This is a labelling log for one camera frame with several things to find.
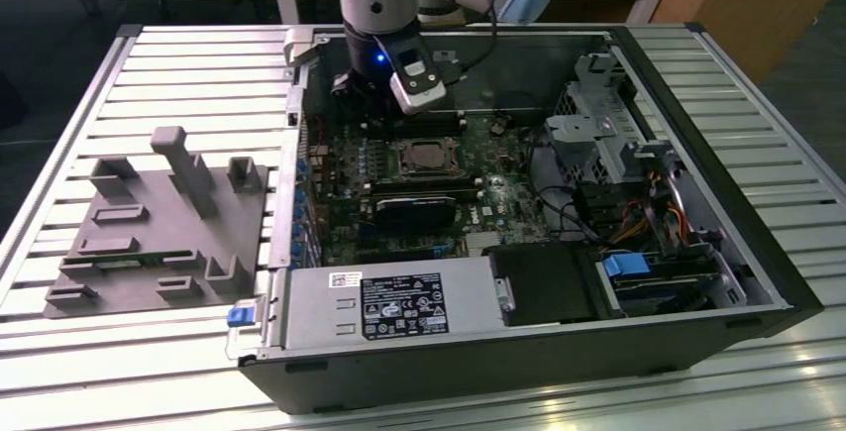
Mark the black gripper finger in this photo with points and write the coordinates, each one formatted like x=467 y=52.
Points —
x=376 y=116

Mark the CPU socket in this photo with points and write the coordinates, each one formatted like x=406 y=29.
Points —
x=396 y=169

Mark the black graphics card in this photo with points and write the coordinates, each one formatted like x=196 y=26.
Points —
x=416 y=218

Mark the green motherboard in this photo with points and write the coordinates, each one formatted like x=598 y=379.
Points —
x=512 y=193

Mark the silver chipset heat sink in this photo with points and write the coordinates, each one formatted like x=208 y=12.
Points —
x=480 y=244

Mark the perforated metal drive cage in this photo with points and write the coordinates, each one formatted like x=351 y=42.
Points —
x=598 y=104

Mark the grey power supply unit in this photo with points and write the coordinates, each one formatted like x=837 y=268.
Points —
x=311 y=302

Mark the grey parts rack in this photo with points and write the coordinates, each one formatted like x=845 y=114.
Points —
x=166 y=233

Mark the black drive box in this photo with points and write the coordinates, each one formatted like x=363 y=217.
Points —
x=548 y=282

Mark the blue case latch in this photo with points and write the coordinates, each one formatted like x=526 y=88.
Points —
x=240 y=316

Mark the hard disk in blue carrier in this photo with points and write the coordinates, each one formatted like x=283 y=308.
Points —
x=627 y=265

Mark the black open PC case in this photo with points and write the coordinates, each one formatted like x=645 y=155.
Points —
x=528 y=376

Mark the wooden cabinet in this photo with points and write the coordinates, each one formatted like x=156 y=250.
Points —
x=759 y=15

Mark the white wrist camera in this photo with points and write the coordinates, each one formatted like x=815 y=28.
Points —
x=418 y=89

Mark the grey plastic bracket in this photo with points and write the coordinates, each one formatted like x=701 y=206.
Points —
x=575 y=136
x=595 y=67
x=651 y=156

